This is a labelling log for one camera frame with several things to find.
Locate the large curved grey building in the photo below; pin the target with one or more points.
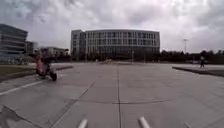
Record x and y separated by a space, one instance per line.
115 42

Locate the grey paved plaza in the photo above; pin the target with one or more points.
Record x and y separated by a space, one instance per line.
133 86

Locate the low distant building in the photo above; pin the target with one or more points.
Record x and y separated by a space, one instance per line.
55 51

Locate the robot's own part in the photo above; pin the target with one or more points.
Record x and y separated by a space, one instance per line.
82 123
144 122

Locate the person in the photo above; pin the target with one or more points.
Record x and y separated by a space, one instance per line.
202 61
45 68

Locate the tall lamp pole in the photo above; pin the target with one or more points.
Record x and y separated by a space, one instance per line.
185 45

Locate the row of dark trees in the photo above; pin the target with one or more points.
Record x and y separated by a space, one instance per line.
193 56

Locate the dark raised planting bed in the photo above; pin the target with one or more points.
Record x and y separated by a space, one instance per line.
203 71

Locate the grass bed with kerb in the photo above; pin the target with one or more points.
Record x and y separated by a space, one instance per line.
13 71

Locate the dark glass building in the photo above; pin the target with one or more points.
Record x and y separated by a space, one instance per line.
12 41

